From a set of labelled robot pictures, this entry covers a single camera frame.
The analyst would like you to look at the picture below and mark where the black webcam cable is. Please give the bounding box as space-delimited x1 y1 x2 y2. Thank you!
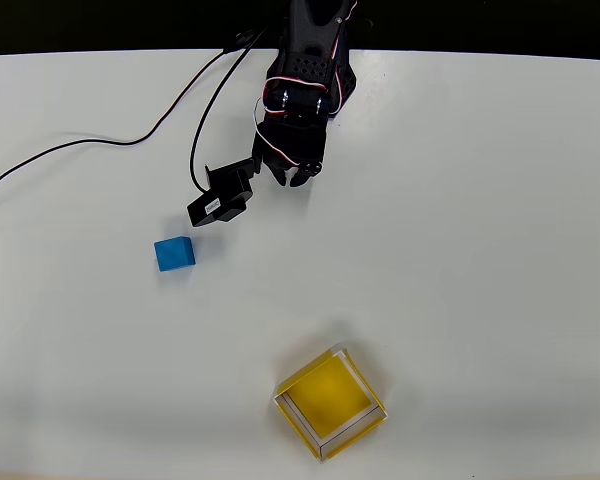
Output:
188 27 271 194

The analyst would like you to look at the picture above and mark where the black webcam on mount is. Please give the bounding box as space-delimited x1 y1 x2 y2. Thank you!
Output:
186 163 261 229

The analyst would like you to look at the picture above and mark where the black cable with plug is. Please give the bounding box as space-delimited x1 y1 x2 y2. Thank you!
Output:
0 29 262 200

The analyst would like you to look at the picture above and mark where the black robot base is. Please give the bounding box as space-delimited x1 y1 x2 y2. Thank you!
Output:
335 48 358 119

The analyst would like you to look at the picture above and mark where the yellow box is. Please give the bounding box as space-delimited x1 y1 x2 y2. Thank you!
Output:
271 346 388 464

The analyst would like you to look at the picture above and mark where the blue cube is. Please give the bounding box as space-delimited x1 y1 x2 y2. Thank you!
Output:
153 235 197 273

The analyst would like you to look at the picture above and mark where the red white servo wire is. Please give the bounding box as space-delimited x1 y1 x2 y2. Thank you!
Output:
329 0 360 114
253 74 331 169

